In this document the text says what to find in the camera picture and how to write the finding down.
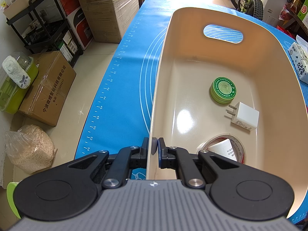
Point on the green plastic disc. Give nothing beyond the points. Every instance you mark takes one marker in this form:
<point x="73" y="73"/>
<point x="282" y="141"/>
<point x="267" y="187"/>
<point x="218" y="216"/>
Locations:
<point x="10" y="197"/>

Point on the white chest freezer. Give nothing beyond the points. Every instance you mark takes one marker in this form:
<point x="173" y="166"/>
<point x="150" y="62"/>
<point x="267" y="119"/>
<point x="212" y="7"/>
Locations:
<point x="274" y="4"/>

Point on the black utility cart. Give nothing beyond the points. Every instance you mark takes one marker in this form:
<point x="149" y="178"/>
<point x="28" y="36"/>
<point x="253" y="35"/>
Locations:
<point x="13" y="21"/>

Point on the small white box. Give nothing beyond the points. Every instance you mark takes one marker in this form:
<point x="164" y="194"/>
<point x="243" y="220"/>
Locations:
<point x="222" y="149"/>

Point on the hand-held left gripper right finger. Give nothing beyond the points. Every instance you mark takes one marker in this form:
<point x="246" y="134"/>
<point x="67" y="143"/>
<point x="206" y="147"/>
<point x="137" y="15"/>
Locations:
<point x="159" y="146"/>

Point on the green and black bicycle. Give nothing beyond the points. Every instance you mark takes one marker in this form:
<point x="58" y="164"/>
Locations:
<point x="255" y="7"/>

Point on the white tape roll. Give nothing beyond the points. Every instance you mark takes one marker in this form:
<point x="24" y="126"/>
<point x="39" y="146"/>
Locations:
<point x="237" y="141"/>

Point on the green and white carton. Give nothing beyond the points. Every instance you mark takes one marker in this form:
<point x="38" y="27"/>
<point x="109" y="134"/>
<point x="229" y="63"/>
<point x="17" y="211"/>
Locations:
<point x="303" y="14"/>

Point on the small white carton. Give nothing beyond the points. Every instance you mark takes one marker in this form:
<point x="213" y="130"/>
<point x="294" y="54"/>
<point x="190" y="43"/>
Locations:
<point x="71" y="47"/>

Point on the red and white carton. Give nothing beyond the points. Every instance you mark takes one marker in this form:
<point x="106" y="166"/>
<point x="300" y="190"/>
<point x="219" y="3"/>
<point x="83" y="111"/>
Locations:
<point x="81" y="24"/>

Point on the beige plastic storage basket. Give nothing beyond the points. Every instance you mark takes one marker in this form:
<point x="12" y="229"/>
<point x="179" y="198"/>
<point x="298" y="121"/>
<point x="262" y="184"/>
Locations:
<point x="192" y="89"/>

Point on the blue silicone baking mat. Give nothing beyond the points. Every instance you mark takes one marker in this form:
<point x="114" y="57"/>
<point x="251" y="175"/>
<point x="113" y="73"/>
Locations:
<point x="134" y="77"/>

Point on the green container clear lid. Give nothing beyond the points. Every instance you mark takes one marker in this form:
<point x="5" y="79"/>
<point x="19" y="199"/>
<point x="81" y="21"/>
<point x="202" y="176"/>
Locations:
<point x="14" y="101"/>

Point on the plastic bag of grain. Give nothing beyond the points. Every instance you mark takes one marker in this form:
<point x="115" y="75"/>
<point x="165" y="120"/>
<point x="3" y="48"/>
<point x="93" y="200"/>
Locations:
<point x="31" y="149"/>

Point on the white wall charger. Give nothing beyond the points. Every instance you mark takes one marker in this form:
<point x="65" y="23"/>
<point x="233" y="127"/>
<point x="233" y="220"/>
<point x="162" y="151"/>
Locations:
<point x="245" y="116"/>

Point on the white fuzzy roller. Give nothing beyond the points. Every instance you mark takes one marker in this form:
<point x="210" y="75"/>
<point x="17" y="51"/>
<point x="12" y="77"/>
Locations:
<point x="15" y="72"/>

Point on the taped brown cardboard box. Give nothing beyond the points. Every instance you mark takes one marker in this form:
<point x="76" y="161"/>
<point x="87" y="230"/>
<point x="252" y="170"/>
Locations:
<point x="48" y="89"/>

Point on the white tissue box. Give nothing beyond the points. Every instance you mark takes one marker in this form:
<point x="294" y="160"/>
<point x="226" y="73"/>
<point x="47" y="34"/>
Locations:
<point x="299" y="62"/>

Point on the shallow cardboard tray box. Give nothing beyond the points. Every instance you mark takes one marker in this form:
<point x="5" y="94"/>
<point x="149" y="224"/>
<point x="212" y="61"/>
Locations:
<point x="21" y="4"/>

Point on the green round ointment tin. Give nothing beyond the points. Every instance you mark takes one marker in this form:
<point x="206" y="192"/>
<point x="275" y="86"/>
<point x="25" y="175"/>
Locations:
<point x="223" y="89"/>

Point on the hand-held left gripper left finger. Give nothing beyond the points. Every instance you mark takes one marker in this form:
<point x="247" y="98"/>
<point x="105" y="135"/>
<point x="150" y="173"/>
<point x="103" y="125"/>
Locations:
<point x="145" y="149"/>

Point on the plastic wrapped cardboard box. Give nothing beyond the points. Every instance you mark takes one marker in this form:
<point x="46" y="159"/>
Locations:
<point x="110" y="19"/>

